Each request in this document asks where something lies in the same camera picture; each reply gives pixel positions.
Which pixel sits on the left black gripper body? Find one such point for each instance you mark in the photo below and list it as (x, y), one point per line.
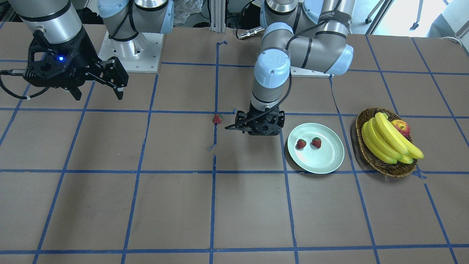
(233, 126)

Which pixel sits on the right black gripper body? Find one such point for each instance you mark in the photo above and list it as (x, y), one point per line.
(83, 55)

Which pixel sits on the strawberry three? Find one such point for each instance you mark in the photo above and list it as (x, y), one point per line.
(300, 144)

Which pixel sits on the strawberry one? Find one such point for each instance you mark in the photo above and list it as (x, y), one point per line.
(217, 119)

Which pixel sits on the strawberry two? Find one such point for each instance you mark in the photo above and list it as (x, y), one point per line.
(316, 142)

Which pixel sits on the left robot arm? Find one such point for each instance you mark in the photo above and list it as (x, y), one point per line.
(310, 35)

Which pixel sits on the light green plate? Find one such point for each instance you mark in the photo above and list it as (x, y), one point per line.
(324, 160)

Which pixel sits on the yellow banana bunch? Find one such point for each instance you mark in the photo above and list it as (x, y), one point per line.
(387, 143)

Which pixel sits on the red apple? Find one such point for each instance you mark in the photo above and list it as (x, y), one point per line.
(402, 127)

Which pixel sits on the wicker basket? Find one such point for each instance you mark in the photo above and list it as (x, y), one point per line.
(393, 170)

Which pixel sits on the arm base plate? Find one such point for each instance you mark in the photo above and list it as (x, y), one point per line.
(300, 72)
(146, 55)

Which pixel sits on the aluminium frame post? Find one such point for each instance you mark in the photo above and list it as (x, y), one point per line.
(218, 16)

